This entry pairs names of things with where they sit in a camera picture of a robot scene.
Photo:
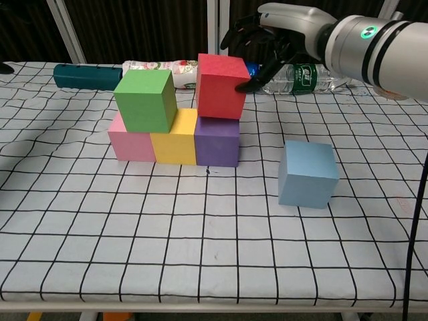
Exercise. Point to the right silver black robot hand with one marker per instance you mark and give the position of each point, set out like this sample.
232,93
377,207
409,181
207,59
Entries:
297,23

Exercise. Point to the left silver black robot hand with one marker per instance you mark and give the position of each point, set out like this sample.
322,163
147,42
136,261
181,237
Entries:
5,68

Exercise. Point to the red foam cube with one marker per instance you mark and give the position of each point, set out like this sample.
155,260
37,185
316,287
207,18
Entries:
217,90

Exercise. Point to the green foam cube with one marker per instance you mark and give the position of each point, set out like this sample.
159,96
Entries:
142,107

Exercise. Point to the purple foam cube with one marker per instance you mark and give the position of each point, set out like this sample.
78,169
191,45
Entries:
215,147

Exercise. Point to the pink foam cube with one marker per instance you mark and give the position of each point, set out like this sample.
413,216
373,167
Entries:
132,147

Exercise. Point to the yellow foam cube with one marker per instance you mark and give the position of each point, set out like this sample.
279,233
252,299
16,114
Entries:
174,148

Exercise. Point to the clear green-label water bottle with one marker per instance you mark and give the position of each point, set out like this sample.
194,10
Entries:
304,80

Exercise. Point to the silver blue drink can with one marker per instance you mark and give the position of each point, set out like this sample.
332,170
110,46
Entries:
253,68

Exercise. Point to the teal cylindrical case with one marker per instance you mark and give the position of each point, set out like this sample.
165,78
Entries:
87,77

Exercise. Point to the white floral drink bottle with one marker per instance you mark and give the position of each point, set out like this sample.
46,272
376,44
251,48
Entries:
185,72

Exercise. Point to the light blue foam cube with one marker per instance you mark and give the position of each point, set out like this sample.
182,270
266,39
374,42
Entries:
306,180

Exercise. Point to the white black grid tablecloth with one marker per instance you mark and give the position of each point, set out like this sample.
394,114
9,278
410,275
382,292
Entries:
200,240

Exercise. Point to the yellow floor tape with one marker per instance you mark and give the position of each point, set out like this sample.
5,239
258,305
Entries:
34,317

